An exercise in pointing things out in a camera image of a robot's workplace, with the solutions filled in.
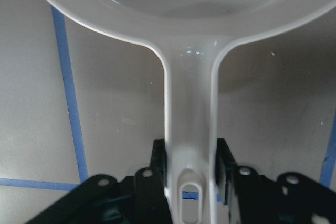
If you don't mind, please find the beige plastic dustpan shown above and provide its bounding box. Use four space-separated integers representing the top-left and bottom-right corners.
47 0 335 223

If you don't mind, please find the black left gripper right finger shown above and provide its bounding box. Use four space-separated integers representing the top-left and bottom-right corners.
215 138 335 223

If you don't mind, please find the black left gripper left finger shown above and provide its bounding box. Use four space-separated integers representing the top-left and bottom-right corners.
29 140 172 223

